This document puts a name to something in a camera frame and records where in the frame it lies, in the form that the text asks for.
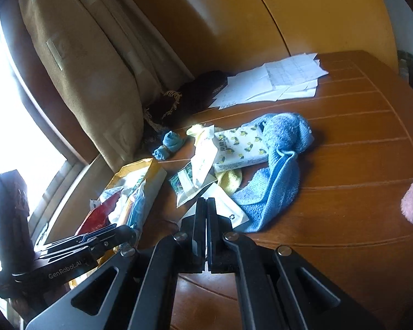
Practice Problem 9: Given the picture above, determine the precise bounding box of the dark fringed cloth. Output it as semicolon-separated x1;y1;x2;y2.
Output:
143;70;229;145

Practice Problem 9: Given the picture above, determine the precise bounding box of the rolled blue sock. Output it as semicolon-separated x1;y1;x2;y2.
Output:
152;131;186;160

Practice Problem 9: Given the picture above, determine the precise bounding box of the small white sachet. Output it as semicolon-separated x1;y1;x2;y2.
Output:
176;170;218;208

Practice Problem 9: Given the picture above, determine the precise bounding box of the lemon print tissue pack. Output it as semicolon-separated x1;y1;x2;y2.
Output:
211;125;271;174

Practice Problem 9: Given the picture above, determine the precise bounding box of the white yellow sachet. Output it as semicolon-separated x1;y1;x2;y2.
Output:
189;126;218;188

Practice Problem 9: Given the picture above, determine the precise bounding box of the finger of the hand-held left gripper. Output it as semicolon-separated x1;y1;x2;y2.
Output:
38;239;138;260
76;225;136;246

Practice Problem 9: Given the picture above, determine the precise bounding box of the plain white packet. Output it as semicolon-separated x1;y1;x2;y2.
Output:
181;182;250;229

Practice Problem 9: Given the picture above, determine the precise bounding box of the pile of white paper sheets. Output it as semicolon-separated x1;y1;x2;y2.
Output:
208;52;329;110

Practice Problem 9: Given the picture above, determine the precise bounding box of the blue towel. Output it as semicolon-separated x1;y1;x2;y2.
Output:
231;112;314;233

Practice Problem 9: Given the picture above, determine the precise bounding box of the yellow cloth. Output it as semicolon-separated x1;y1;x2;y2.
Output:
215;168;244;193

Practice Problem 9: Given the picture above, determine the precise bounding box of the wooden wardrobe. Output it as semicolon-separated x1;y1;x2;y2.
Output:
108;0;400;76

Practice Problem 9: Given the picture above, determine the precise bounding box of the beige curtain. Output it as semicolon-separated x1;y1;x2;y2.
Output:
17;0;197;172

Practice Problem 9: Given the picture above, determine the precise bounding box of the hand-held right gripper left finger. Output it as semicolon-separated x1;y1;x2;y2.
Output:
26;197;207;330

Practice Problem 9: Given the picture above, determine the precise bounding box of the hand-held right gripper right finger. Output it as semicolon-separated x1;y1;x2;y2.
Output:
206;197;388;330

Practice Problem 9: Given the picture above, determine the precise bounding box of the yellow cardboard box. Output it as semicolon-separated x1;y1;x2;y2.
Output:
74;157;167;238

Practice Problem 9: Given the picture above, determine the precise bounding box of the window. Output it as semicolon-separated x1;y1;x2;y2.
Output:
0;10;93;244

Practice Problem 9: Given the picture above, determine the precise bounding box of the red plastic bag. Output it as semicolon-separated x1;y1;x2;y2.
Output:
76;192;124;236

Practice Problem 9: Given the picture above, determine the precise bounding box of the dark green clear packet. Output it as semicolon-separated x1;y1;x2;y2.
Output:
169;163;193;193

